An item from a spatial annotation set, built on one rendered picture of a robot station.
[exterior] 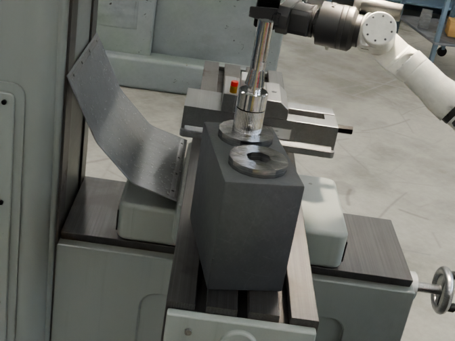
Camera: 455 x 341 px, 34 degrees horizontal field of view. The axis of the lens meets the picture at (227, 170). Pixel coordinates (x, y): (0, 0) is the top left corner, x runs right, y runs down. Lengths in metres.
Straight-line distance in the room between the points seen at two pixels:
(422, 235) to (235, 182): 2.51
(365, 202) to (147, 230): 2.18
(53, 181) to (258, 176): 0.59
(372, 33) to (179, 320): 0.68
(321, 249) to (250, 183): 0.58
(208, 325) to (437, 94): 0.65
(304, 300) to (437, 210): 2.65
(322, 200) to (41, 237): 0.63
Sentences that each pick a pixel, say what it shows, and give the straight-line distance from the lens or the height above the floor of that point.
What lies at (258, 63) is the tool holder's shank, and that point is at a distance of 1.15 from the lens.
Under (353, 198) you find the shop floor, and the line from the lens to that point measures 3.67.
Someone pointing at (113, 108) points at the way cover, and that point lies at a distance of 1.68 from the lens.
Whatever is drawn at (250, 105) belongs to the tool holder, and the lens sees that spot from 1.16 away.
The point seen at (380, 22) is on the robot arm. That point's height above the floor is 1.27.
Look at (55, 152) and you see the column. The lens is 1.52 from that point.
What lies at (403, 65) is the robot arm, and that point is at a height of 1.19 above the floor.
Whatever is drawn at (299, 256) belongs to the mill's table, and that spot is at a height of 0.93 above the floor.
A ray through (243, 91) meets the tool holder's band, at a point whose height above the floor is 1.20.
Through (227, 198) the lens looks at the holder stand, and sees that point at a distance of 1.06.
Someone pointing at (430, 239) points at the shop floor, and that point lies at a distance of 3.49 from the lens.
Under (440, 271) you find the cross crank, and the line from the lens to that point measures 1.89.
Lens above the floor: 1.57
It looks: 25 degrees down
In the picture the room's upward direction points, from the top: 10 degrees clockwise
